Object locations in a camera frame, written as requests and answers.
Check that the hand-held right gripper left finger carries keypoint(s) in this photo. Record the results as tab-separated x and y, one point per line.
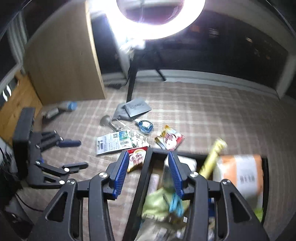
121	173

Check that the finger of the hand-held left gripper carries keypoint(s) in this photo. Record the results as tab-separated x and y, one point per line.
74	166
69	143

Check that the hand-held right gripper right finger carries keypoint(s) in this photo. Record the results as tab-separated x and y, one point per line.
174	171

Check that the silver long packet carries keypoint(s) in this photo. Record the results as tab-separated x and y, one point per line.
166	171

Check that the polka dot tissue pack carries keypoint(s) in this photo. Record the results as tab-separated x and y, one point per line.
188	163

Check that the red coffee packet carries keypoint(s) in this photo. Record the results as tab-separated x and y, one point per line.
136	157

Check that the black container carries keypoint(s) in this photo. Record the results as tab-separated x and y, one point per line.
137	197

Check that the teal clips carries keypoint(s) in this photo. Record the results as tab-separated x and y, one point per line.
173	206

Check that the green packet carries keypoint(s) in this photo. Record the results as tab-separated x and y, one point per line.
155	201

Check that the yellow stick packet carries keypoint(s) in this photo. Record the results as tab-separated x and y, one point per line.
212	155

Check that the orange tissue pack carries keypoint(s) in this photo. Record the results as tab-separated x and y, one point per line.
240	173

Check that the grey pouch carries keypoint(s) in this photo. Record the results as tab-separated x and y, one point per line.
136	107

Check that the red and white snack packet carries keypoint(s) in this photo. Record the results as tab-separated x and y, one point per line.
170	139

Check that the white barcode packet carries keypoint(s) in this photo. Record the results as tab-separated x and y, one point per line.
113	141

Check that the pine wood panel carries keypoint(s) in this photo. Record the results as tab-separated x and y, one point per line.
23	104

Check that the white bottle with blue cap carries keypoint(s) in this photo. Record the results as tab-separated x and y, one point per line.
53	112

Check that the metal spoon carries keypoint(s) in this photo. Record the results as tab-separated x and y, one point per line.
105	120

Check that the blue and white round packet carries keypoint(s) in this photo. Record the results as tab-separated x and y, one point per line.
145	126

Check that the grey cloth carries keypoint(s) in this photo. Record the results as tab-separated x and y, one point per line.
119	113

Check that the light wooden cabinet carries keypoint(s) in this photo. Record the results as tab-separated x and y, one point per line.
64	64

